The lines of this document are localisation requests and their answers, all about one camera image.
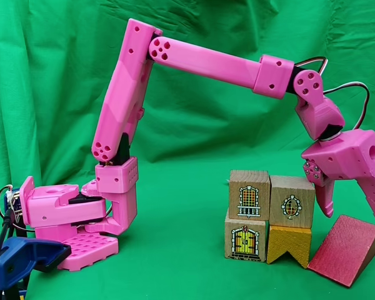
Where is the gripper servo cable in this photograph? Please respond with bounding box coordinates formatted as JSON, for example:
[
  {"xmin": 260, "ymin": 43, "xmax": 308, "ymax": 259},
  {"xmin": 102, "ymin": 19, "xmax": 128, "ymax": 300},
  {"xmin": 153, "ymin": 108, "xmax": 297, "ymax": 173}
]
[{"xmin": 323, "ymin": 81, "xmax": 371, "ymax": 129}]

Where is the yellow notched wooden block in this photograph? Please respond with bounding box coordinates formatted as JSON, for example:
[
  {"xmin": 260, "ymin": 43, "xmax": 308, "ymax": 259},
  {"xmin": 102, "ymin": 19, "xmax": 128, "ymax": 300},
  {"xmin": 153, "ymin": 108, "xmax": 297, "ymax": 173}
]
[{"xmin": 266, "ymin": 225, "xmax": 313, "ymax": 269}]

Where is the black cable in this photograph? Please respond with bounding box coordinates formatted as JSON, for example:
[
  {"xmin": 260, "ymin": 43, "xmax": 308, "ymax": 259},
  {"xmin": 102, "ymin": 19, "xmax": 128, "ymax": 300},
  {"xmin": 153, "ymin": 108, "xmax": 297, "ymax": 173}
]
[{"xmin": 0, "ymin": 209, "xmax": 15, "ymax": 300}]

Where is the wooden cube with oval window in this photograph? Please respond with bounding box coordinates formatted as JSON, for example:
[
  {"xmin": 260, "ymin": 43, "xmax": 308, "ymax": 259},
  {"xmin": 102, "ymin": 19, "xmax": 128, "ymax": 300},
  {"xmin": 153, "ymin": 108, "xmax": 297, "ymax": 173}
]
[{"xmin": 269, "ymin": 174, "xmax": 316, "ymax": 229}]

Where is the wooden cube with balcony window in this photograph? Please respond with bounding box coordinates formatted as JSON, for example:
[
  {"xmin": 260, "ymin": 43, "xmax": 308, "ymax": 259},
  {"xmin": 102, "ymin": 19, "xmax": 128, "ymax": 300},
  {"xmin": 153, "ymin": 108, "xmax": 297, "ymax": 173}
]
[{"xmin": 229, "ymin": 169, "xmax": 271, "ymax": 221}]

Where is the blue controller board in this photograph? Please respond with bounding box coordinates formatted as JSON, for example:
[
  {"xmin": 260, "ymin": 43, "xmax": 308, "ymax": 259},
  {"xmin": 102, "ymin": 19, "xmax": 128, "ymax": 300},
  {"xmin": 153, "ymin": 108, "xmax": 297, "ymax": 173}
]
[{"xmin": 2, "ymin": 187, "xmax": 23, "ymax": 223}]

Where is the green cloth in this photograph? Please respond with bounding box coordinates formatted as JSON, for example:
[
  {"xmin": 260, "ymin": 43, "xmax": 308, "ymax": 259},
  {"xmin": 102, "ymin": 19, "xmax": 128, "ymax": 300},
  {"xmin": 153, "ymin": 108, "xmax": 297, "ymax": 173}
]
[{"xmin": 0, "ymin": 0, "xmax": 375, "ymax": 300}]

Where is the wooden cube with door print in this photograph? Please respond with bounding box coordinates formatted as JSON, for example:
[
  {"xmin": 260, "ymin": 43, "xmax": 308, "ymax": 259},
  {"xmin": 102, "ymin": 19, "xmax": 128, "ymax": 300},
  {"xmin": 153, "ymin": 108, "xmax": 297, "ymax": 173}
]
[{"xmin": 224, "ymin": 209, "xmax": 268, "ymax": 263}]

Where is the wrist servo cable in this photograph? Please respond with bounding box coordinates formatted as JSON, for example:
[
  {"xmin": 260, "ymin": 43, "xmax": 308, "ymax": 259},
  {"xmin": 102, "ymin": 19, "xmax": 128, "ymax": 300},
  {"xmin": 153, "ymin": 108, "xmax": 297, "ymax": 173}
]
[{"xmin": 295, "ymin": 56, "xmax": 328, "ymax": 78}]

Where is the red wooden wedge block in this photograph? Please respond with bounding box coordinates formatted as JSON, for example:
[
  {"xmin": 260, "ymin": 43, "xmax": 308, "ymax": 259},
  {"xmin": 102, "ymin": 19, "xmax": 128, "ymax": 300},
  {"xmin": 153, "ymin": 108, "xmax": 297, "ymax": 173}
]
[{"xmin": 307, "ymin": 214, "xmax": 375, "ymax": 288}]

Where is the blue clamp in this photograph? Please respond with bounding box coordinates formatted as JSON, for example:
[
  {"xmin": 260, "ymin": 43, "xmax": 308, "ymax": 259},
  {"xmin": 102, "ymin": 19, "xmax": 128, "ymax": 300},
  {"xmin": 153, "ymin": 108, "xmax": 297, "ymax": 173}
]
[{"xmin": 0, "ymin": 237, "xmax": 72, "ymax": 300}]

